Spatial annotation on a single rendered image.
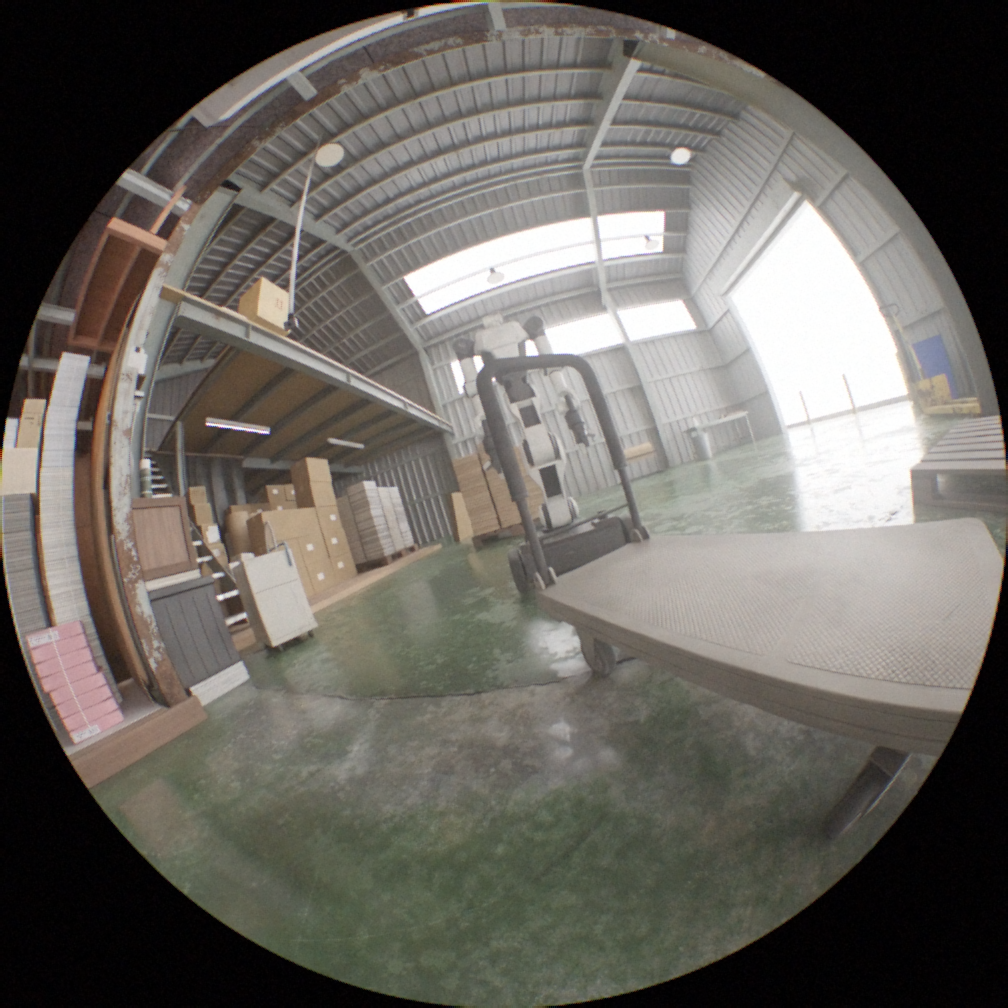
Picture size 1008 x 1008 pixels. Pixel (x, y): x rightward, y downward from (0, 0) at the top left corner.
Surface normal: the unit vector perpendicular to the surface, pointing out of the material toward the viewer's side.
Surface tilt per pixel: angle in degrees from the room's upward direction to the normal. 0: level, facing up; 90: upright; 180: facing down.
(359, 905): 0
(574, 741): 0
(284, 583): 90
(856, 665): 0
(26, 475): 90
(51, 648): 90
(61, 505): 90
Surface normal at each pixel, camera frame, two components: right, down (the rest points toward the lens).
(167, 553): 0.94, -0.29
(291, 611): 0.86, -0.26
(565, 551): -0.07, 0.03
